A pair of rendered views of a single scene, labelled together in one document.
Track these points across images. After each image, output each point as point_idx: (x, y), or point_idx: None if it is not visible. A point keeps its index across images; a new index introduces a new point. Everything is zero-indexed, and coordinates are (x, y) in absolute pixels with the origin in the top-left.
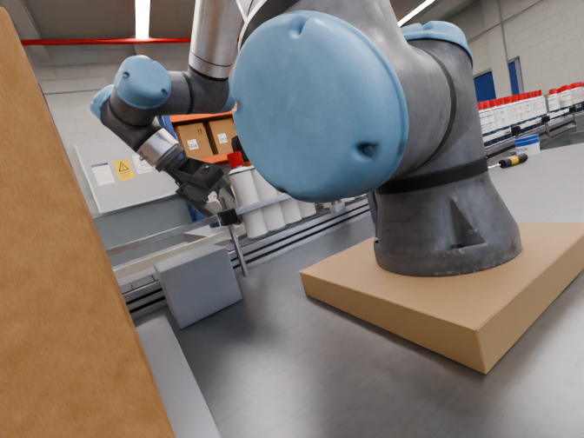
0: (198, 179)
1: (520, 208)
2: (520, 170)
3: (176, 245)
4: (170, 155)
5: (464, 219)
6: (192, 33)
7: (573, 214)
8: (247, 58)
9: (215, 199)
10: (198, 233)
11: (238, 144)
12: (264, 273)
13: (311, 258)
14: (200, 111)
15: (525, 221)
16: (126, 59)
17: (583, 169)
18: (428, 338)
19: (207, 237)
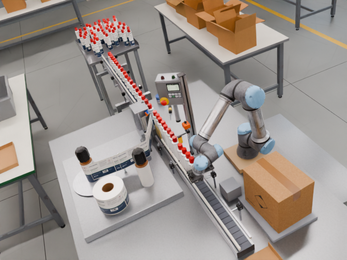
0: (213, 168)
1: (223, 134)
2: (184, 115)
3: (82, 251)
4: None
5: None
6: (209, 131)
7: (235, 133)
8: (269, 143)
9: (123, 193)
10: (121, 218)
11: (144, 155)
12: (217, 182)
13: (216, 172)
14: None
15: (232, 138)
16: (221, 147)
17: (206, 114)
18: None
19: (198, 189)
